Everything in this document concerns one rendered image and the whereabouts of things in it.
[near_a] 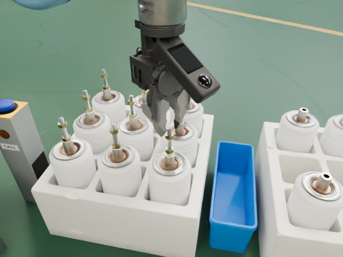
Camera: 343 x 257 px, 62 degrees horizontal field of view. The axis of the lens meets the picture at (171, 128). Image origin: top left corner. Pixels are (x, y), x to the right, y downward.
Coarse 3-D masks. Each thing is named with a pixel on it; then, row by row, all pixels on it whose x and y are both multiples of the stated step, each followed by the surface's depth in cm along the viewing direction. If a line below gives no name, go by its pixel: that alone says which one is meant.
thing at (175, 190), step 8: (152, 160) 64; (152, 168) 62; (152, 176) 61; (160, 176) 60; (168, 176) 60; (176, 176) 60; (184, 176) 60; (152, 184) 62; (160, 184) 60; (168, 184) 60; (176, 184) 60; (184, 184) 61; (152, 192) 64; (160, 192) 62; (168, 192) 61; (176, 192) 62; (184, 192) 63; (152, 200) 66; (160, 200) 64; (168, 200) 63; (176, 200) 63; (184, 200) 65
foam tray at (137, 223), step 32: (96, 160) 74; (32, 192) 66; (64, 192) 65; (96, 192) 65; (192, 192) 65; (64, 224) 72; (96, 224) 69; (128, 224) 66; (160, 224) 64; (192, 224) 61; (192, 256) 69
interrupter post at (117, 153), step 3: (120, 147) 62; (114, 150) 62; (117, 150) 62; (120, 150) 63; (114, 153) 63; (117, 153) 62; (120, 153) 63; (114, 156) 63; (117, 156) 63; (120, 156) 63; (117, 159) 64
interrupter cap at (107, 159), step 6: (108, 150) 66; (126, 150) 66; (132, 150) 65; (102, 156) 64; (108, 156) 64; (126, 156) 64; (132, 156) 64; (102, 162) 63; (108, 162) 63; (114, 162) 63; (120, 162) 63; (126, 162) 63
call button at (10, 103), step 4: (0, 100) 68; (4, 100) 68; (8, 100) 68; (12, 100) 69; (0, 104) 67; (4, 104) 67; (8, 104) 67; (12, 104) 68; (0, 108) 66; (4, 108) 66; (8, 108) 67; (12, 108) 68
